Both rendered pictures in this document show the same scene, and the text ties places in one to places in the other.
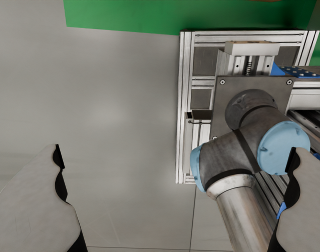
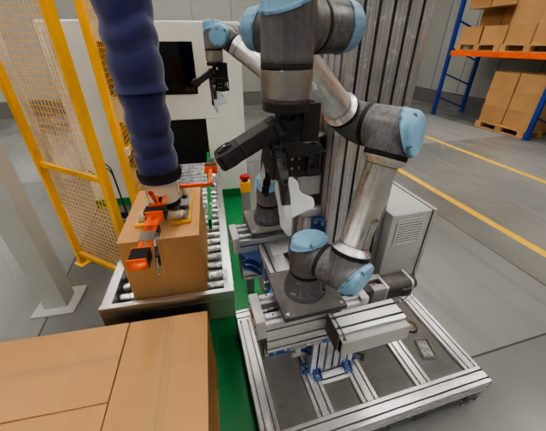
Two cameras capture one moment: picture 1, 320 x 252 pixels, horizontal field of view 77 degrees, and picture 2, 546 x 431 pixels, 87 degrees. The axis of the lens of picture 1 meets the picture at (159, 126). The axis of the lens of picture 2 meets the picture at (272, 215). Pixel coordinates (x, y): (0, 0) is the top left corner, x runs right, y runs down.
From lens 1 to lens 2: 0.47 m
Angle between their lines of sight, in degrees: 58
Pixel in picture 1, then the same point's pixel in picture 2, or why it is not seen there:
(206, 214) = (507, 323)
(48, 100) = not seen: outside the picture
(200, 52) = (284, 419)
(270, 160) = (316, 240)
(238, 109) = (302, 289)
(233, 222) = (360, 227)
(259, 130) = (302, 257)
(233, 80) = (284, 307)
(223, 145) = (325, 271)
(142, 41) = not seen: outside the picture
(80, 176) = not seen: outside the picture
